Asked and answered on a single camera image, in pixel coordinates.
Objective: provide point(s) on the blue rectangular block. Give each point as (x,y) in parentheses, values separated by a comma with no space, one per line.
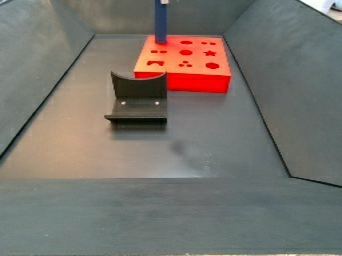
(161,22)

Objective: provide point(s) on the red shape-sorting board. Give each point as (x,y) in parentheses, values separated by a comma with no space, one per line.
(193,60)

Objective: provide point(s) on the black curved fixture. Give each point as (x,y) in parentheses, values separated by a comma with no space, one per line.
(141,99)

